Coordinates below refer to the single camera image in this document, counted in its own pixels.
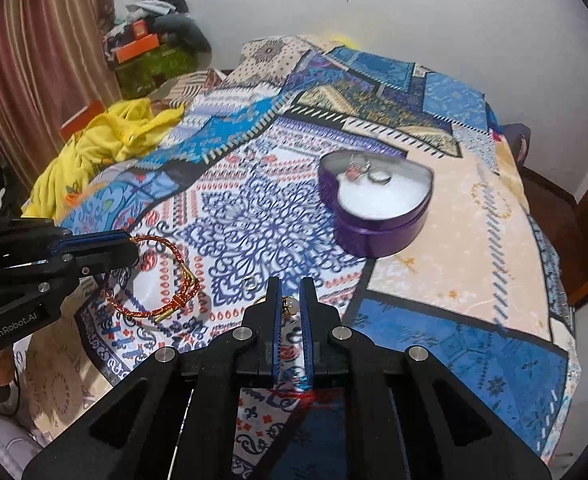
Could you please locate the striped brown curtain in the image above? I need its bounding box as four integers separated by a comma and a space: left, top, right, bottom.
0, 0, 124, 133

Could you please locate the printed patchwork blanket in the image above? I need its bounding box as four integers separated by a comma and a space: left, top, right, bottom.
21, 35, 582, 480

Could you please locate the pile of dark clothes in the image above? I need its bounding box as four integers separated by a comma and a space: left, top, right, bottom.
124, 0, 213, 56

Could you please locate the dark purple cloth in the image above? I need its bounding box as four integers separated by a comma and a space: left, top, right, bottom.
503, 123, 532, 167

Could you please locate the orange box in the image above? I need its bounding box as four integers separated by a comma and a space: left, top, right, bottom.
114, 32, 161, 64

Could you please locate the gold pearl earring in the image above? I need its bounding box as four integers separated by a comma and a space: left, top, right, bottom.
254, 296, 299, 317

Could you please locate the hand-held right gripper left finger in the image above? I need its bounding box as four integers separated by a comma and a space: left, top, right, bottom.
22, 277, 283, 480

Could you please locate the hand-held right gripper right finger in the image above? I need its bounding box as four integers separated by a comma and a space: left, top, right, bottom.
299, 277, 567, 480

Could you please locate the red gold braided bracelet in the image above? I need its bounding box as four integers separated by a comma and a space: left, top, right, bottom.
101, 234, 202, 324

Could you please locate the red flat box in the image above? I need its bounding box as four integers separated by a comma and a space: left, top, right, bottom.
60, 100, 105, 142

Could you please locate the green bag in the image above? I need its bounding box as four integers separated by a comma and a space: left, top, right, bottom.
115, 42, 199, 100

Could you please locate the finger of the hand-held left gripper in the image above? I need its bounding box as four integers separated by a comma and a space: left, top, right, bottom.
71, 252, 139, 278
48, 229, 139, 261

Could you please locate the purple heart-shaped tin box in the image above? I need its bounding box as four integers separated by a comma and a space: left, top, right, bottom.
317, 150, 435, 259

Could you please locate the yellow cloth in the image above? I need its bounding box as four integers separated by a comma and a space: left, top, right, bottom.
21, 98, 185, 218

